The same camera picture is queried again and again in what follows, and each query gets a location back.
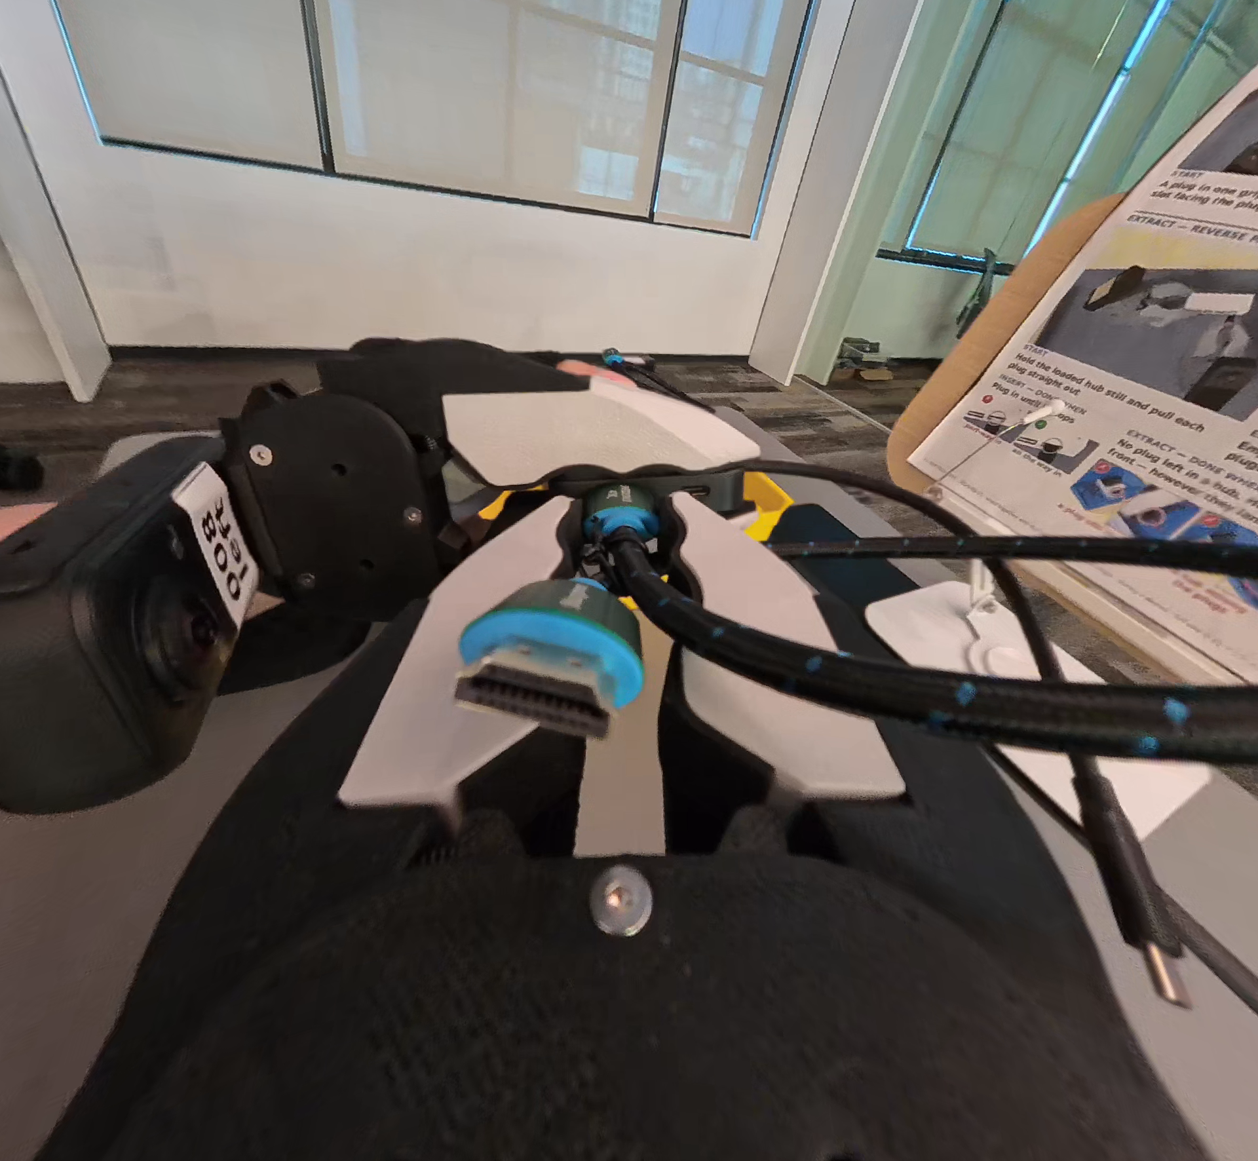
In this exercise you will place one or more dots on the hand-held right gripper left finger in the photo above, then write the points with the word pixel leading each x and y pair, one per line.
pixel 422 730

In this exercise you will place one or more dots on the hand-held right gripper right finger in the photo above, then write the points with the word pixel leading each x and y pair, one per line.
pixel 786 750

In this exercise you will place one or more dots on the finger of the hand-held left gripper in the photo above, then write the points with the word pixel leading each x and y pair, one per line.
pixel 589 435

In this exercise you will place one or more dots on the yellow plastic bin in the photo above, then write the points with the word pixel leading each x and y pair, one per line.
pixel 767 504

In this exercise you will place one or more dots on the black square hub lead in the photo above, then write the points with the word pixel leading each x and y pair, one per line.
pixel 1120 867

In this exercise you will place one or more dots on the person's left hand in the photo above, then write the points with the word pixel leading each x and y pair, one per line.
pixel 600 370

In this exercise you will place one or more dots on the black mat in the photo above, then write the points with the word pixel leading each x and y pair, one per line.
pixel 845 553

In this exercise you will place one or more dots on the white stand base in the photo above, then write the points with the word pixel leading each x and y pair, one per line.
pixel 982 641

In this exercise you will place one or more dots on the instruction sheet on stand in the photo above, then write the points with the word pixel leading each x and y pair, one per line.
pixel 982 298

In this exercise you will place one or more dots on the printed instruction sheet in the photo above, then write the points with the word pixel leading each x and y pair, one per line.
pixel 1120 356

